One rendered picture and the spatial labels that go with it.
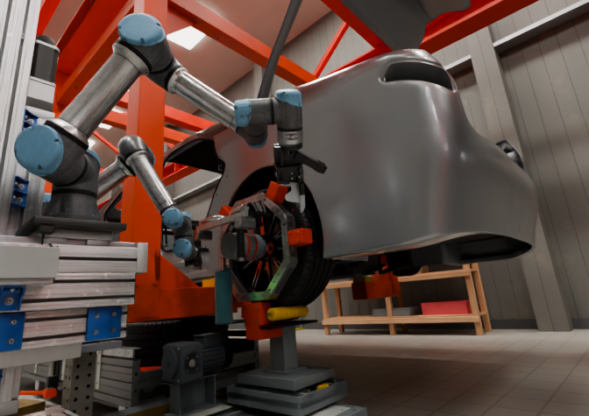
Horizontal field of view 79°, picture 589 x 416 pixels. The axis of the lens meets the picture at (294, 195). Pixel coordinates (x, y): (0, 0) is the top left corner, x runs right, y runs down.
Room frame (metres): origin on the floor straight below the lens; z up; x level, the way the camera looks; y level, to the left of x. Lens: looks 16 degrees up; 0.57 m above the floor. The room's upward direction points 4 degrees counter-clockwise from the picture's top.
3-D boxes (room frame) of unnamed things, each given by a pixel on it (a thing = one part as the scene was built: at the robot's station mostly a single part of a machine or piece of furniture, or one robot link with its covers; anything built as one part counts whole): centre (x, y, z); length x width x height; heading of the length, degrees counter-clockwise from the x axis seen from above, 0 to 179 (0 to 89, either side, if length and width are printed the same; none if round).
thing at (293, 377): (2.01, 0.12, 0.32); 0.40 x 0.30 x 0.28; 49
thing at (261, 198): (1.88, 0.23, 0.85); 0.54 x 0.07 x 0.54; 49
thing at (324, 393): (2.01, 0.12, 0.13); 0.50 x 0.36 x 0.10; 49
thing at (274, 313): (1.88, 0.07, 0.51); 0.29 x 0.06 x 0.06; 139
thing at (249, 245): (1.83, 0.28, 0.85); 0.21 x 0.14 x 0.14; 139
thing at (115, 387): (3.08, 1.53, 0.13); 2.47 x 0.85 x 0.27; 49
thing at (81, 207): (1.00, 0.64, 0.87); 0.15 x 0.15 x 0.10
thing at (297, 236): (1.68, -0.01, 0.85); 0.09 x 0.08 x 0.07; 49
